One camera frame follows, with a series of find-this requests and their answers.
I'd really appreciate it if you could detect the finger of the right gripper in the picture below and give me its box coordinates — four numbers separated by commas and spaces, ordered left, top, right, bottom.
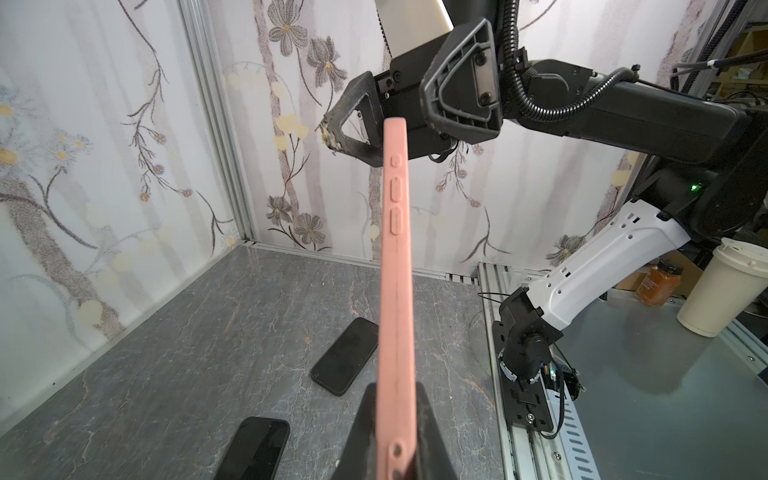
319, 71, 393, 167
419, 18, 503, 144

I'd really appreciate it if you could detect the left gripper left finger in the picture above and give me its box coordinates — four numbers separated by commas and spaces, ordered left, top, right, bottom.
331, 383, 377, 480

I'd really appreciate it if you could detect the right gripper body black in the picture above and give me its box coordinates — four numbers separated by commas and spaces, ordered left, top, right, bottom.
371, 17, 523, 163

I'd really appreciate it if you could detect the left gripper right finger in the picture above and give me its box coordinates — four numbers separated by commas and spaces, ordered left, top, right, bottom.
414, 382, 458, 480

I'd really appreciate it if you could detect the pink phone case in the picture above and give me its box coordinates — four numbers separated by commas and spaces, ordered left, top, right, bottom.
375, 118, 417, 479

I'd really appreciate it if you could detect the black phone middle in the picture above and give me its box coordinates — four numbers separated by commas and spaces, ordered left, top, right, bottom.
310, 317, 379, 397

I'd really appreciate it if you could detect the black phone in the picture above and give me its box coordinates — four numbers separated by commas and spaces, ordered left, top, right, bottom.
310, 317, 379, 397
214, 416, 290, 480

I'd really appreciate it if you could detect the black phone right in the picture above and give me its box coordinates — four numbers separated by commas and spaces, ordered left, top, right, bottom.
214, 416, 290, 480

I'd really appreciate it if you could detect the orange spice jar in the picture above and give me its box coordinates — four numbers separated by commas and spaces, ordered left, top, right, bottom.
635, 259, 683, 307

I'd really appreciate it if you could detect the white paper cup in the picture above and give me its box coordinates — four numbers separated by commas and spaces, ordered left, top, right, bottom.
677, 238, 767, 338

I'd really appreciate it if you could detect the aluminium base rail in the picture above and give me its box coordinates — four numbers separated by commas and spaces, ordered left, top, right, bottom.
477, 262, 600, 479

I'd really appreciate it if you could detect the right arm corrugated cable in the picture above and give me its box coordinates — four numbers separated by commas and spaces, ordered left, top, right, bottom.
500, 0, 640, 124

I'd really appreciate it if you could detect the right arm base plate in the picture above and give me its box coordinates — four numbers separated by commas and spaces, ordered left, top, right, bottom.
492, 320, 583, 439

